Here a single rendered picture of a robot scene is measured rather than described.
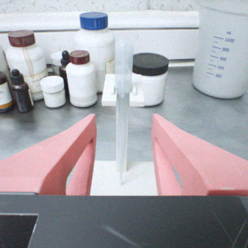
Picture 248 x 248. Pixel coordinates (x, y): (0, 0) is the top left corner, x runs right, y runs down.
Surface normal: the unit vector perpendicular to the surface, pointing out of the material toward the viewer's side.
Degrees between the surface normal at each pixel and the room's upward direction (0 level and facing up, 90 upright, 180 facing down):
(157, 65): 0
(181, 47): 90
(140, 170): 0
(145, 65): 0
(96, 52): 91
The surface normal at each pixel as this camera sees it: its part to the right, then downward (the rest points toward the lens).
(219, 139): 0.02, -0.79
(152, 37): 0.15, 0.60
